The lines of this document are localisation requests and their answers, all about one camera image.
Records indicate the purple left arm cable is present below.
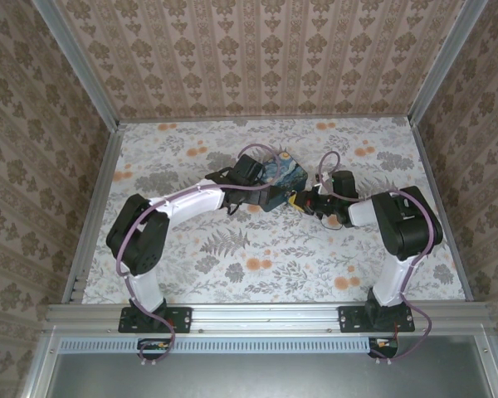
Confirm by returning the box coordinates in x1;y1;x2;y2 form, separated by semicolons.
115;143;283;368

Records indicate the grey metal sheet tray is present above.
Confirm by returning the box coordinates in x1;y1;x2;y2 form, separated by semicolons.
49;335;496;398

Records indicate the aluminium frame corner post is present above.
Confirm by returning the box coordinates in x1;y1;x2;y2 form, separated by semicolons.
32;0;122;130
407;0;490;125

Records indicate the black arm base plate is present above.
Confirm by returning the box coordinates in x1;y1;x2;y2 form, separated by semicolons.
119;305;193;333
338;305;416;333

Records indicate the aluminium frame side rail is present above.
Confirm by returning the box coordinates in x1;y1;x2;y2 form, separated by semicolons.
61;124;126;306
409;118;475;302

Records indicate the aluminium frame long rail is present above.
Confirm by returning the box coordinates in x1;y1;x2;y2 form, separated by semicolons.
45;302;494;333

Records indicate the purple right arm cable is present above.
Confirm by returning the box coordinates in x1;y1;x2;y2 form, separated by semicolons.
317;151;445;368

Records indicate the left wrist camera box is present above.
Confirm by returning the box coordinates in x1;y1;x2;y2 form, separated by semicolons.
233;153;267;186

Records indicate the starry night tin box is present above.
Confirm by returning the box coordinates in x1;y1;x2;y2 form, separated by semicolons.
260;150;310;213

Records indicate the slotted grey cable duct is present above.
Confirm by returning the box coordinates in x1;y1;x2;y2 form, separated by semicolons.
60;336;399;354

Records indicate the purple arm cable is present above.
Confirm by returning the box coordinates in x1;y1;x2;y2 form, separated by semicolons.
115;143;283;368
317;151;445;368

